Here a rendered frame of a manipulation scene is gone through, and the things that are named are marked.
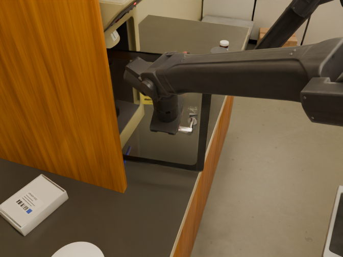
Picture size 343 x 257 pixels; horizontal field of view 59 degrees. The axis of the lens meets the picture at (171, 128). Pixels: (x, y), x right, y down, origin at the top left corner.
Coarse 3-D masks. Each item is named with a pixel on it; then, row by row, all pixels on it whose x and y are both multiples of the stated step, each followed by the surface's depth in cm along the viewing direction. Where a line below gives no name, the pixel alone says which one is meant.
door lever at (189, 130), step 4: (188, 120) 83; (192, 120) 83; (196, 120) 83; (192, 124) 82; (180, 128) 80; (184, 128) 80; (188, 128) 80; (192, 128) 80; (180, 132) 81; (184, 132) 80; (188, 132) 80; (192, 132) 80
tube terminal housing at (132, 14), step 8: (136, 8) 98; (128, 16) 94; (136, 16) 100; (120, 24) 90; (128, 24) 101; (136, 24) 101; (104, 32) 82; (112, 32) 87; (128, 32) 103; (136, 32) 102; (136, 40) 104; (136, 48) 105
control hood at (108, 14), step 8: (104, 0) 66; (112, 0) 66; (120, 0) 66; (128, 0) 67; (104, 8) 67; (112, 8) 66; (120, 8) 65; (104, 16) 68; (112, 16) 67; (104, 24) 69
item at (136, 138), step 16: (112, 64) 77; (112, 80) 80; (128, 96) 83; (192, 96) 78; (208, 96) 77; (128, 112) 87; (144, 112) 85; (192, 112) 82; (208, 112) 81; (128, 128) 91; (144, 128) 89; (128, 144) 95; (144, 144) 94; (160, 144) 92; (176, 144) 91; (192, 144) 90; (128, 160) 100; (144, 160) 99; (160, 160) 97; (176, 160) 95; (192, 160) 94
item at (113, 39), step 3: (114, 33) 93; (117, 33) 96; (108, 36) 90; (111, 36) 91; (114, 36) 92; (117, 36) 94; (105, 39) 90; (108, 39) 90; (111, 39) 91; (114, 39) 92; (117, 39) 94; (105, 42) 90; (108, 42) 90; (111, 42) 91; (114, 42) 92; (117, 42) 94; (108, 45) 90; (111, 45) 91; (114, 45) 92
